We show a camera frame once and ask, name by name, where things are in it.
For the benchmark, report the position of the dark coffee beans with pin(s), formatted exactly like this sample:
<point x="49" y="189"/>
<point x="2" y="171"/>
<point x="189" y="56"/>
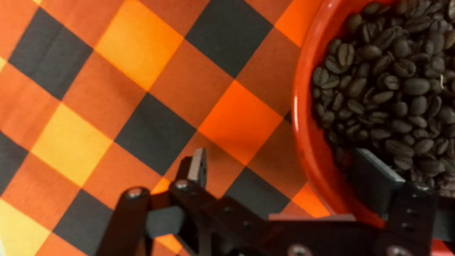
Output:
<point x="393" y="94"/>

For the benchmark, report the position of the orange black plaid tablecloth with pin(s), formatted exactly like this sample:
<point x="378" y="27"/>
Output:
<point x="142" y="94"/>

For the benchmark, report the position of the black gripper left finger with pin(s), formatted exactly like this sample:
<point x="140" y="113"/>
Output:
<point x="137" y="222"/>

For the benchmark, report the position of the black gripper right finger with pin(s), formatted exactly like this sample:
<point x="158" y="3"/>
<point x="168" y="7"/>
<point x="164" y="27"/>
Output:
<point x="407" y="218"/>

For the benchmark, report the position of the red bowl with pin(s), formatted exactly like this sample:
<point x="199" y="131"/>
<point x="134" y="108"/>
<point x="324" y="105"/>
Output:
<point x="313" y="157"/>

